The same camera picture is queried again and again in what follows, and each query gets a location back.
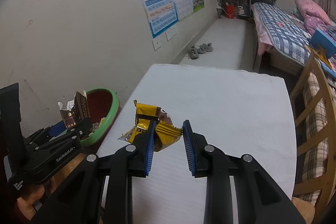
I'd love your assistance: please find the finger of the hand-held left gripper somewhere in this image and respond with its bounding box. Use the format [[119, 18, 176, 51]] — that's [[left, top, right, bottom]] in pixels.
[[36, 118, 93, 152], [24, 121, 68, 145]]

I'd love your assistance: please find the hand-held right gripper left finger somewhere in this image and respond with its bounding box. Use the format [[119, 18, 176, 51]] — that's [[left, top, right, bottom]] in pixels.
[[30, 119, 160, 224]]

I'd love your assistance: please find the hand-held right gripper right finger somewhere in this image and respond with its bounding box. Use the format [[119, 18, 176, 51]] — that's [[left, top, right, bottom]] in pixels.
[[182, 120, 300, 224]]

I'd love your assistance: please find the yellow snack wrapper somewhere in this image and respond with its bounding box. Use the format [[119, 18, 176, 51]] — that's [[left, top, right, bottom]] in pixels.
[[117, 100, 183, 153]]

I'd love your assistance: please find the dark brown snack wrapper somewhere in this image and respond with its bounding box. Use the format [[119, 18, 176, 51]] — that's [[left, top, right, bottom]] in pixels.
[[58, 90, 92, 131]]

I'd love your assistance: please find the green-rimmed red basin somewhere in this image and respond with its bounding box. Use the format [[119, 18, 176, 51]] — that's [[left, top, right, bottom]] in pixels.
[[76, 88, 121, 147]]

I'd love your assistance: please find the person's left hand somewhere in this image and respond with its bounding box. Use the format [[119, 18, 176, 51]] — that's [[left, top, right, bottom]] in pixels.
[[16, 176, 58, 221]]

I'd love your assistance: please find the grey sneaker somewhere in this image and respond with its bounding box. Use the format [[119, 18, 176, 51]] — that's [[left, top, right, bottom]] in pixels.
[[197, 42, 213, 54], [187, 46, 200, 60]]

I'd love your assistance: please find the tan fluffy cushion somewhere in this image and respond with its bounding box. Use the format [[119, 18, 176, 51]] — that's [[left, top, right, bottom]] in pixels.
[[51, 152, 315, 224]]

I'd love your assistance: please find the plaid chair cushion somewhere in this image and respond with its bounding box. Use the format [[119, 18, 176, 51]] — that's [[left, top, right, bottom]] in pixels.
[[297, 72, 332, 203]]

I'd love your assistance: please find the pink bed sheet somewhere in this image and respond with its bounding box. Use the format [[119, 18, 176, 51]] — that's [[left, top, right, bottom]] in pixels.
[[256, 22, 275, 56]]

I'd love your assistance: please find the wooden chair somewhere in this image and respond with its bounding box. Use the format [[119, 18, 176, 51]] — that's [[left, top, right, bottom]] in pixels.
[[290, 55, 336, 214]]

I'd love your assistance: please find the bed with plaid blanket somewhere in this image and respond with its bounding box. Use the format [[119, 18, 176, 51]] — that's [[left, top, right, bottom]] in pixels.
[[251, 2, 315, 65]]

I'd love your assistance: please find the colourful picture book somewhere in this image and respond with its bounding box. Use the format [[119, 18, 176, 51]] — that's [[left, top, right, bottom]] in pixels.
[[306, 44, 336, 75]]

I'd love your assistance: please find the blue book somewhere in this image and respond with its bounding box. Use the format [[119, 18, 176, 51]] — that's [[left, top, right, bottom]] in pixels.
[[309, 28, 336, 55]]

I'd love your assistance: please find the pink duvet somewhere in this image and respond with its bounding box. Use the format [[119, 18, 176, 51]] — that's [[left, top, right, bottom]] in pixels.
[[295, 0, 336, 35]]

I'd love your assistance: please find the double white wall socket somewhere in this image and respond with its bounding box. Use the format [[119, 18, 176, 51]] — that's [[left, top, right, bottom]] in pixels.
[[165, 27, 177, 41]]

